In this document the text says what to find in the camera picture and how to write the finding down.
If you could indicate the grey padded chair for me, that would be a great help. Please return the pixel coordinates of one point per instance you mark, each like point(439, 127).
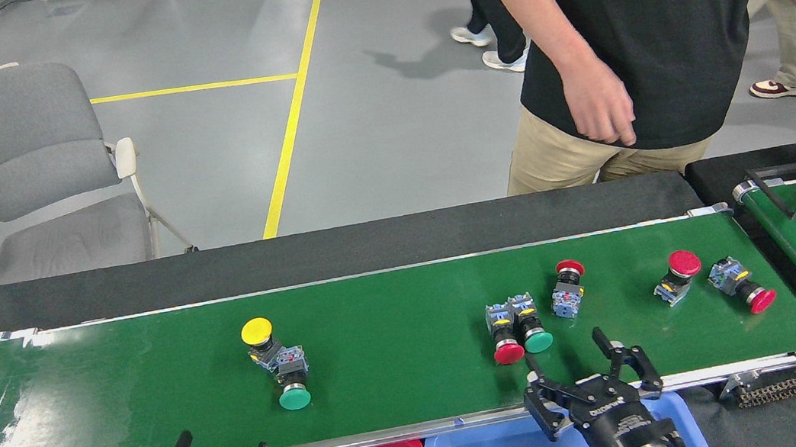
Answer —
point(26, 142)

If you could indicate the person's right hand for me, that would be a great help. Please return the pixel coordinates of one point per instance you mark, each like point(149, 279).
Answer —
point(601, 104)

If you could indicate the large red push button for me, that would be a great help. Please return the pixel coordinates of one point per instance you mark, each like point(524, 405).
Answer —
point(685, 263)

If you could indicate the yellow push button switch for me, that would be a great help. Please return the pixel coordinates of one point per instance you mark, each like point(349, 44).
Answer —
point(256, 331)

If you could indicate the green push button switch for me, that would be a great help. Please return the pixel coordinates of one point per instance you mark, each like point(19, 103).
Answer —
point(538, 342)
point(295, 397)

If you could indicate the small red mushroom button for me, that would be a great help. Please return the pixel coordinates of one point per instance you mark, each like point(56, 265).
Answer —
point(567, 300)

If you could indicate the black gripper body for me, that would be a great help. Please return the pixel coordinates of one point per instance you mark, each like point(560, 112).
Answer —
point(620, 417)

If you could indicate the long green conveyor belt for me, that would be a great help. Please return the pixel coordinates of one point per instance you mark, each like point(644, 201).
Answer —
point(397, 331)

